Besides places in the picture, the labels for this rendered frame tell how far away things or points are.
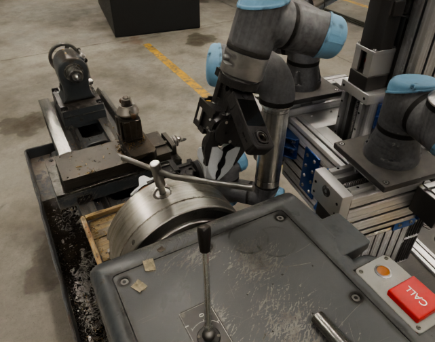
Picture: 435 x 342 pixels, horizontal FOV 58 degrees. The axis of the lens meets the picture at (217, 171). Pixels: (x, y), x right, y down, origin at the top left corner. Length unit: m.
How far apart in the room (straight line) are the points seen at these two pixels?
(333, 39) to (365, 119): 0.68
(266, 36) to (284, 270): 0.38
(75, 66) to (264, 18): 1.35
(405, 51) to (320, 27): 0.65
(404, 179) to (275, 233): 0.47
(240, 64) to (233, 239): 0.31
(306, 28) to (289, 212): 0.35
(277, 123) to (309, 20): 0.46
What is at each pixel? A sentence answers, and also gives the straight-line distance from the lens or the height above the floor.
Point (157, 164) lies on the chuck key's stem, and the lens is 0.81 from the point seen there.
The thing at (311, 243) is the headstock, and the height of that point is 1.26.
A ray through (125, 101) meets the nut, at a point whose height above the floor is 1.17.
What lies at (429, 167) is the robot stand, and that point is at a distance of 1.20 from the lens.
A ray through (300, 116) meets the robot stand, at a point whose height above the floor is 1.07.
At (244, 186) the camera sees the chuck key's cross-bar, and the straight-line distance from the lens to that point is 0.68.
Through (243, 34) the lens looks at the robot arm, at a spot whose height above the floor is 1.60.
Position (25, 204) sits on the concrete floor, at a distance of 2.96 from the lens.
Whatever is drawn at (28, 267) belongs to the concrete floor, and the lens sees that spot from 2.54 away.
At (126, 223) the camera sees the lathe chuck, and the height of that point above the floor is 1.19.
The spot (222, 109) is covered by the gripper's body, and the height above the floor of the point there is 1.46.
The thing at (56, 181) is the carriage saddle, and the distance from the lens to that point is 1.50.
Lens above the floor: 1.80
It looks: 38 degrees down
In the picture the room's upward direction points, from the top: straight up
